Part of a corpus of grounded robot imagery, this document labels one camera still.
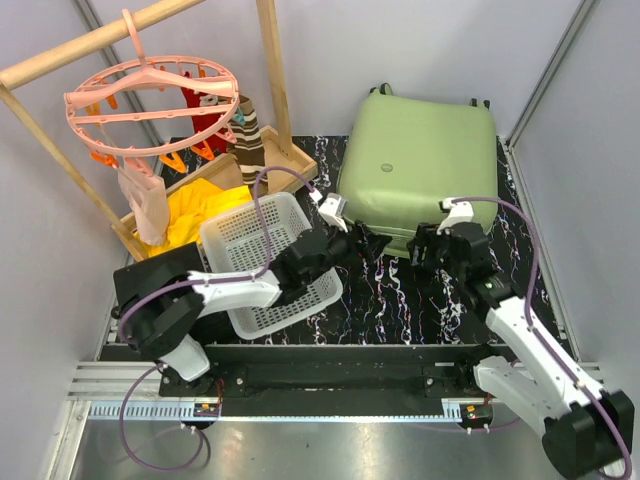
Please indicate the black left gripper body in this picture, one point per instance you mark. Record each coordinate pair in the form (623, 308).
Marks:
(344, 247)

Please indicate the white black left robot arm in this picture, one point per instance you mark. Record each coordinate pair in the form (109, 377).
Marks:
(284, 281)

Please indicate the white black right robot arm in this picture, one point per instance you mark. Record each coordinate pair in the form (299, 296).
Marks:
(582, 427)

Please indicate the brown striped sock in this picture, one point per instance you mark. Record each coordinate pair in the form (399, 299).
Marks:
(248, 149)

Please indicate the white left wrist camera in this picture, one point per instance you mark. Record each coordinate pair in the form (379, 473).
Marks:
(330, 208)

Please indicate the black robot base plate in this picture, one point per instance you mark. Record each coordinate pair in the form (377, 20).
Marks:
(335, 382)

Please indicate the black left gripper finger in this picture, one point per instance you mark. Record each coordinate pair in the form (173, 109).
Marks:
(362, 235)
(372, 246)

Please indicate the red garment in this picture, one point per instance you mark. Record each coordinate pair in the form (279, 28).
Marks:
(213, 145)

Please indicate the aluminium frame rail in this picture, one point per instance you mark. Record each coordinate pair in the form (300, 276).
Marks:
(118, 426)

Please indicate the white plastic mesh basket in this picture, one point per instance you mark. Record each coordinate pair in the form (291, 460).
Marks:
(233, 241)

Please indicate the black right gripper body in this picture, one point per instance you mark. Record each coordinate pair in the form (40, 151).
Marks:
(443, 256)

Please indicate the yellow shorts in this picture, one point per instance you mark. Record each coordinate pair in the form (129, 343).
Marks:
(193, 204)

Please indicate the green hard-shell suitcase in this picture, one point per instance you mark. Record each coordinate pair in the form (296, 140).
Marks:
(404, 156)

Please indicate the pale pink garment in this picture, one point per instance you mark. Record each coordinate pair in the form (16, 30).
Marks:
(146, 195)

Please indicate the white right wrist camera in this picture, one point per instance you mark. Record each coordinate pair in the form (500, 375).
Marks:
(456, 211)

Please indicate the black box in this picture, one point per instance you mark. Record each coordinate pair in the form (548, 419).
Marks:
(145, 280)

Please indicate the orange clothespin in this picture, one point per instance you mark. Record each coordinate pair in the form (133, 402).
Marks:
(174, 161)

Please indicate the wooden clothes rack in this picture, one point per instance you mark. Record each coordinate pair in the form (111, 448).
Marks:
(287, 166)

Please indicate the pink round clip hanger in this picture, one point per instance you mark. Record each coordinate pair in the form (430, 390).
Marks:
(150, 107)

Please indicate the teal clothespin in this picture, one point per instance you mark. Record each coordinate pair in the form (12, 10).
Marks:
(239, 118)

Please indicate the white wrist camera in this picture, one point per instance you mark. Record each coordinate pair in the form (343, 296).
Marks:
(456, 211)
(330, 208)

